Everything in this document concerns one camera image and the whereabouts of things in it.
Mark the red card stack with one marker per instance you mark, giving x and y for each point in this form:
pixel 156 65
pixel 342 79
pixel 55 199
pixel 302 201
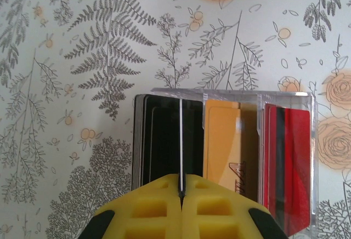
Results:
pixel 290 154

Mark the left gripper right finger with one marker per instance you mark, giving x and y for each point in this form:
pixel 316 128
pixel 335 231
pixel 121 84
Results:
pixel 219 214

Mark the gold card stack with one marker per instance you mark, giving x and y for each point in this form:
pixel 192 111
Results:
pixel 225 140

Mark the floral patterned table cover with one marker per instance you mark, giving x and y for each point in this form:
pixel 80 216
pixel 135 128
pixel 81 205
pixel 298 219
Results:
pixel 82 113

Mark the black card stack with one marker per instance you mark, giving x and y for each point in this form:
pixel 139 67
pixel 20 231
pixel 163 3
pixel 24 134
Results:
pixel 161 140

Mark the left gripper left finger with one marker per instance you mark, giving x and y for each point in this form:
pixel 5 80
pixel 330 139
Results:
pixel 148 211

